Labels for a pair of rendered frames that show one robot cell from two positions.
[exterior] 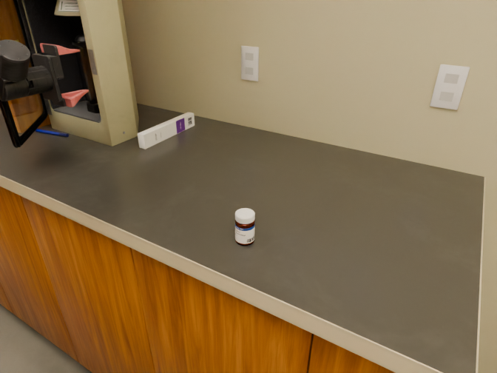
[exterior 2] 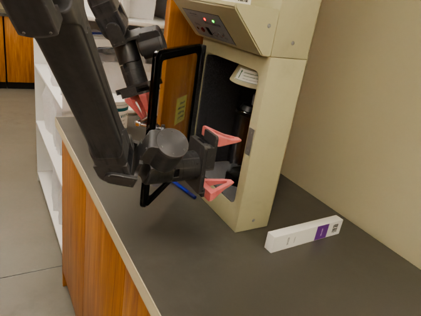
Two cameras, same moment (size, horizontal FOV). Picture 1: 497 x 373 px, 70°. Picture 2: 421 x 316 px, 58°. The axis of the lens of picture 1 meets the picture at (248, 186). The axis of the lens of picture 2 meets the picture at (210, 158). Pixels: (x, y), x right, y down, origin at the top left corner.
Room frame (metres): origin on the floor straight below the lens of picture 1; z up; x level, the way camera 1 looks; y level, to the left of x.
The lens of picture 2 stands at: (0.23, 0.14, 1.51)
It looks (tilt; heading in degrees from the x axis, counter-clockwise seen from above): 22 degrees down; 26
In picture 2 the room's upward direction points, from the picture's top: 9 degrees clockwise
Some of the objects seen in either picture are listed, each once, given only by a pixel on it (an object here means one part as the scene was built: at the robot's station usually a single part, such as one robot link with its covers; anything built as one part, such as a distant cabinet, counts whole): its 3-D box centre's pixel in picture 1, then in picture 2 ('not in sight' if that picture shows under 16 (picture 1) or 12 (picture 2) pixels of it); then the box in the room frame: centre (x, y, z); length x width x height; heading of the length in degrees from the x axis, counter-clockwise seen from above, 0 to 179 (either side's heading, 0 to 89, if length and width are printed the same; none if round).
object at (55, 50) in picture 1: (62, 58); (219, 147); (0.88, 0.44, 1.24); 0.09 x 0.07 x 0.07; 149
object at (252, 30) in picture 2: not in sight; (217, 22); (1.10, 0.61, 1.46); 0.32 x 0.12 x 0.10; 59
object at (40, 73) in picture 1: (37, 80); (185, 165); (0.82, 0.48, 1.20); 0.07 x 0.07 x 0.10; 59
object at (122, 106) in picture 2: not in sight; (111, 114); (1.38, 1.19, 1.02); 0.13 x 0.13 x 0.15
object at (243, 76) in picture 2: (83, 4); (263, 74); (1.22, 0.51, 1.34); 0.18 x 0.18 x 0.05
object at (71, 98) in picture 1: (69, 88); (214, 177); (0.88, 0.44, 1.17); 0.09 x 0.07 x 0.07; 149
